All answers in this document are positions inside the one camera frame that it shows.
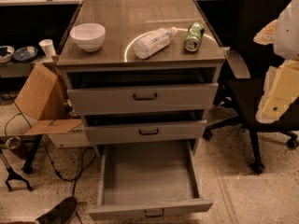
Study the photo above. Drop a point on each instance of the blue patterned dish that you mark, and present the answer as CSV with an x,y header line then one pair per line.
x,y
25,54

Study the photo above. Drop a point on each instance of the black metal stand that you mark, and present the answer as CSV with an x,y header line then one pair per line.
x,y
12,175

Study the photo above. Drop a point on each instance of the grey top drawer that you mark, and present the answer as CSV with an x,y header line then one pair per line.
x,y
141,99

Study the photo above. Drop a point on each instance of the grey bottom drawer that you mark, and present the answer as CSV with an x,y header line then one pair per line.
x,y
144,180

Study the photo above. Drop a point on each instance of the clear plastic water bottle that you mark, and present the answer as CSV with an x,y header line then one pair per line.
x,y
153,42

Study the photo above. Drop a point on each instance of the green soda can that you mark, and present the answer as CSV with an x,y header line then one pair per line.
x,y
193,38

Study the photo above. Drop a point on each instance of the white ceramic bowl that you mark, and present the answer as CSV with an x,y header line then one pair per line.
x,y
88,36

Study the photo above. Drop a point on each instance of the brown cardboard box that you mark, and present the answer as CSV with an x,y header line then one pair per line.
x,y
42,98

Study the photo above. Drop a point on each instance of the white box with print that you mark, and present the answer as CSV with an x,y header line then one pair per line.
x,y
74,138

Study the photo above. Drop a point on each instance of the black office chair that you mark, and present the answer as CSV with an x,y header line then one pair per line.
x,y
242,76

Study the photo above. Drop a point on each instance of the white paper cup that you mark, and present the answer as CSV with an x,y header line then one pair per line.
x,y
47,47

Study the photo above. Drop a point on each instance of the grey drawer cabinet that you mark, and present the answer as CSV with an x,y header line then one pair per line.
x,y
116,65

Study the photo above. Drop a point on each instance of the blue white small bowl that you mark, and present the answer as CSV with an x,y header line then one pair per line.
x,y
6,53

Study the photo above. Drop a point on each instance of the black shoe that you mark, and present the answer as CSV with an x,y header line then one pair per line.
x,y
61,213

